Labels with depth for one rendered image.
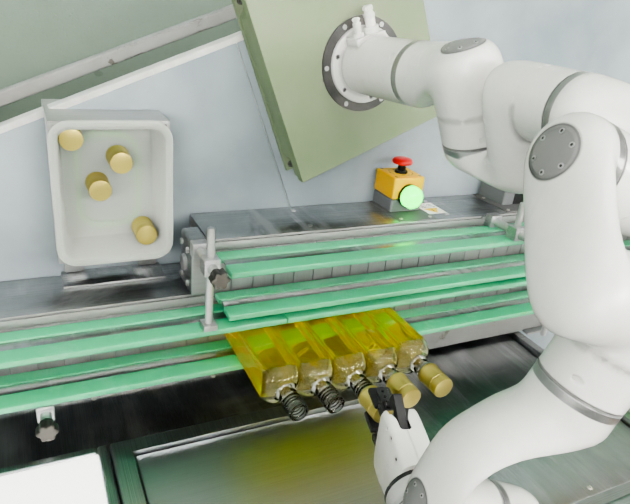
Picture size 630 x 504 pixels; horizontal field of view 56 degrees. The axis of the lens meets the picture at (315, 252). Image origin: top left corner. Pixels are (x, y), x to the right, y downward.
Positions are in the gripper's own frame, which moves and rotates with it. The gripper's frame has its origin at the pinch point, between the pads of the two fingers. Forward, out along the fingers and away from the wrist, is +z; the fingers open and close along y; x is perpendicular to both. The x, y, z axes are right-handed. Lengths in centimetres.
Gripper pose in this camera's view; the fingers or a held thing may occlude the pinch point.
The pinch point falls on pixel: (379, 409)
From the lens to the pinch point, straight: 87.8
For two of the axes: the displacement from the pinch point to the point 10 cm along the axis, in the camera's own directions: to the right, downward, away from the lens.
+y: 0.9, -9.1, -4.2
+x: -9.8, 0.0, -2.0
